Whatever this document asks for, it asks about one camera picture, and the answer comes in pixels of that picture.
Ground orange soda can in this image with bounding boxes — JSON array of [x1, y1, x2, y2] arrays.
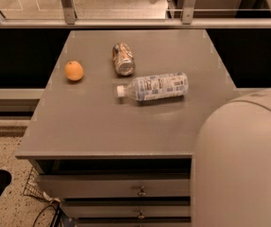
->
[[112, 43, 135, 77]]

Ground brass top drawer knob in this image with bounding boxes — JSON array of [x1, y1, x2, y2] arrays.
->
[[137, 186, 147, 197]]

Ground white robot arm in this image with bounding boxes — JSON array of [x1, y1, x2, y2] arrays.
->
[[154, 0, 271, 227]]

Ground top grey drawer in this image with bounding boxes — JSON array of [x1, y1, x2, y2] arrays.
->
[[36, 174, 190, 199]]

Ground brass drawer knob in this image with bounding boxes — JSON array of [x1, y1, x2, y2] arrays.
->
[[137, 186, 147, 197], [137, 210, 145, 219]]

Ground clear plastic water bottle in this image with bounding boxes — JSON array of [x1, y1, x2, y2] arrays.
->
[[116, 72, 189, 102]]

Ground black floor cable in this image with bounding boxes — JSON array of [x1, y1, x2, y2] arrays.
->
[[31, 201, 63, 227]]

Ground wire mesh basket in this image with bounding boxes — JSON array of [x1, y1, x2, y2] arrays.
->
[[23, 167, 48, 201]]

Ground grey drawer cabinet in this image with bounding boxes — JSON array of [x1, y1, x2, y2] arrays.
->
[[17, 29, 236, 227]]

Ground grey drawer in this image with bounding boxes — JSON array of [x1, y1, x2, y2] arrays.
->
[[61, 201, 191, 218], [36, 174, 190, 199]]

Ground metal glass railing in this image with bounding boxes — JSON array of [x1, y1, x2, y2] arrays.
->
[[0, 0, 271, 29]]

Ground orange fruit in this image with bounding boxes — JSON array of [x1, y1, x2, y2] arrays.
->
[[64, 61, 84, 81]]

